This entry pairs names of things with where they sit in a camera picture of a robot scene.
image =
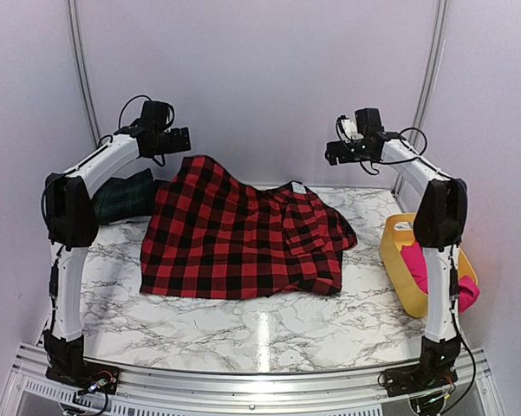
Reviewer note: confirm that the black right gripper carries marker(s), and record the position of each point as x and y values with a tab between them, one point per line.
342	158

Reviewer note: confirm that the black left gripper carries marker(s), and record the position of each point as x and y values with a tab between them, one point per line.
178	146

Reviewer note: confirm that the red black plaid shirt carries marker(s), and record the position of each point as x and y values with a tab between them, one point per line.
213	237

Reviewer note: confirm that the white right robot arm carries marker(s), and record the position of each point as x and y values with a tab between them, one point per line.
439	222

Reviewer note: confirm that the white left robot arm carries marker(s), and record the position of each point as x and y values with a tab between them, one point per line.
72	224

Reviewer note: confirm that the yellow laundry basket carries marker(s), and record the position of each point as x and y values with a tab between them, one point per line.
392	242

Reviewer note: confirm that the dark green plaid garment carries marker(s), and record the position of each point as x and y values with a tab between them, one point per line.
120	199

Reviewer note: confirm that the pink garment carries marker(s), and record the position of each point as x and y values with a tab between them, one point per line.
414	295

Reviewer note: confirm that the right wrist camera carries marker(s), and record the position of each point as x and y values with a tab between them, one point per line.
346	129

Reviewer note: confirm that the right corner wall post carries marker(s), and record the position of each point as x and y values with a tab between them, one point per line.
435	54

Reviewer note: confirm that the corner wall post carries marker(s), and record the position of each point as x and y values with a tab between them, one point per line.
435	54
81	70

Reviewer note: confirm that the left corner wall post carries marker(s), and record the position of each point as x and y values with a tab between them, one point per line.
81	70

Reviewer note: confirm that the aluminium front rail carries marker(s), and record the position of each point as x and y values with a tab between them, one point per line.
153	391

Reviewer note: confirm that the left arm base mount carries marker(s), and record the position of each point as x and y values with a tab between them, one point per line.
93	377

